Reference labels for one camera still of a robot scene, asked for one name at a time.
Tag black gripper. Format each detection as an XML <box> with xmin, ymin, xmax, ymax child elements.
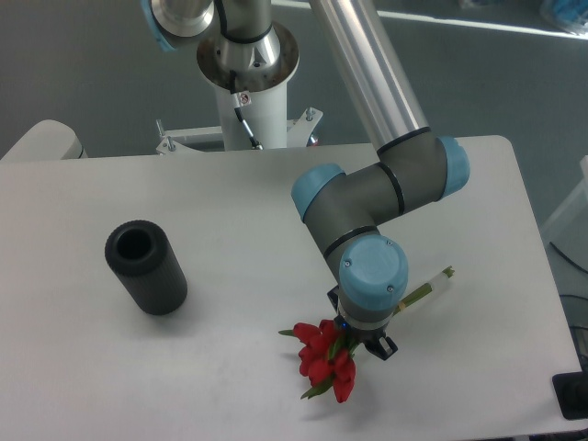
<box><xmin>327</xmin><ymin>286</ymin><xmax>398</xmax><ymax>360</ymax></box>

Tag red tulip bouquet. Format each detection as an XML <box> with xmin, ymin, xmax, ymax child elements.
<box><xmin>277</xmin><ymin>265</ymin><xmax>457</xmax><ymax>405</ymax></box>

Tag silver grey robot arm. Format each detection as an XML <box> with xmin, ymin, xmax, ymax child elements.
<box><xmin>141</xmin><ymin>1</ymin><xmax>469</xmax><ymax>359</ymax></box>

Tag black device at table edge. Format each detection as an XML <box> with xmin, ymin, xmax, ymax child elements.
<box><xmin>552</xmin><ymin>372</ymin><xmax>587</xmax><ymax>421</ymax></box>

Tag black ribbed cylindrical vase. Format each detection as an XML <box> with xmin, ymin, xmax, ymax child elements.
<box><xmin>105</xmin><ymin>220</ymin><xmax>187</xmax><ymax>316</ymax></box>

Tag white rounded chair back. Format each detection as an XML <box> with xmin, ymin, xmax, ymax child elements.
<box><xmin>1</xmin><ymin>119</ymin><xmax>88</xmax><ymax>164</ymax></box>

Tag black cable on floor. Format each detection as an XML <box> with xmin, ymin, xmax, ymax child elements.
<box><xmin>550</xmin><ymin>243</ymin><xmax>588</xmax><ymax>273</ymax></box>

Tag white metal base frame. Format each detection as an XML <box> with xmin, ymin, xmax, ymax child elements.
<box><xmin>156</xmin><ymin>107</ymin><xmax>323</xmax><ymax>155</ymax></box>

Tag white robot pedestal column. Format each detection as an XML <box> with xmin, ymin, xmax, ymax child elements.
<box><xmin>213</xmin><ymin>85</ymin><xmax>288</xmax><ymax>152</ymax></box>

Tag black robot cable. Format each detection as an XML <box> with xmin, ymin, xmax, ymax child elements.
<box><xmin>214</xmin><ymin>0</ymin><xmax>266</xmax><ymax>152</ymax></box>

